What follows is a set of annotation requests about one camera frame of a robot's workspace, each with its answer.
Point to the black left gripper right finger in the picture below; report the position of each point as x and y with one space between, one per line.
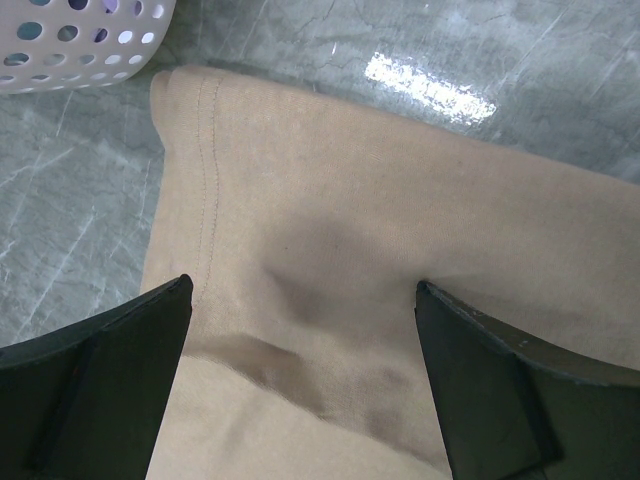
513 406

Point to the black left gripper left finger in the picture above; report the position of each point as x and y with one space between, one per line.
87 401

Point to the beige t shirt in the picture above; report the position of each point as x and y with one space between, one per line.
306 223

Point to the white perforated laundry basket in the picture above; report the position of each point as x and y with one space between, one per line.
64 45

